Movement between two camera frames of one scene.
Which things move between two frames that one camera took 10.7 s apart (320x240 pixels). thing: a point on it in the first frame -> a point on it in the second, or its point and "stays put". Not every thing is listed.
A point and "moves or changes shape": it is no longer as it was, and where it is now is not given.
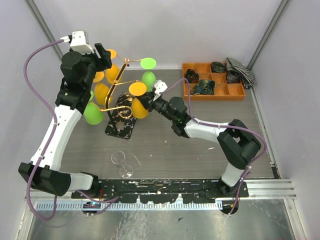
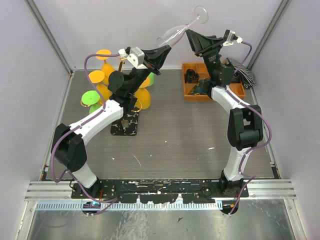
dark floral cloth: (204, 87) stays put
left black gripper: (105, 62) -> (156, 57)
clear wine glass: (117, 157) -> (174, 34)
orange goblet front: (138, 89) moves or changes shape
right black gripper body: (156, 105) -> (210, 57)
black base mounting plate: (191, 191) stays put
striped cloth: (248, 78) stays put
